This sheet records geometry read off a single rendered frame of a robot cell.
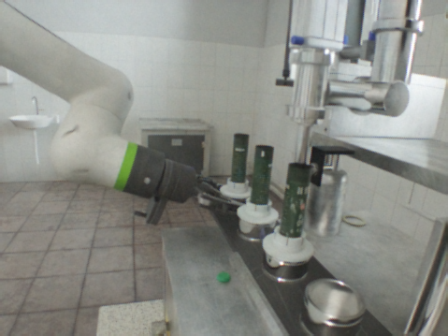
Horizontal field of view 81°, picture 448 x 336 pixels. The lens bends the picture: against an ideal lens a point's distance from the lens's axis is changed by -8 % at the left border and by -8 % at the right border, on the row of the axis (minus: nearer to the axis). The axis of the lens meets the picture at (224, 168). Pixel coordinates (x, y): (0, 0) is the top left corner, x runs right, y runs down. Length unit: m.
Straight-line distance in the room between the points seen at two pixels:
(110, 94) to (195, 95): 3.36
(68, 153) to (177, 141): 2.75
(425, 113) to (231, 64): 3.52
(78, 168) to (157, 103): 3.35
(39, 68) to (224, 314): 0.47
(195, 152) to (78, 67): 2.79
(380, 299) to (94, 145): 0.49
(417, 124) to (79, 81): 0.62
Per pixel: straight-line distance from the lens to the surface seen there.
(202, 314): 0.38
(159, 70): 3.82
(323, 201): 0.56
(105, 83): 0.56
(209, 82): 3.92
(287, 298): 0.40
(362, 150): 0.43
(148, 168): 0.51
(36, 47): 0.56
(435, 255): 0.31
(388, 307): 0.46
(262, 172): 0.47
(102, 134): 0.52
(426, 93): 0.63
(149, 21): 3.88
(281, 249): 0.41
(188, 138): 3.23
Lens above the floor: 1.29
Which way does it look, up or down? 16 degrees down
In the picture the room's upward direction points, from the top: 4 degrees clockwise
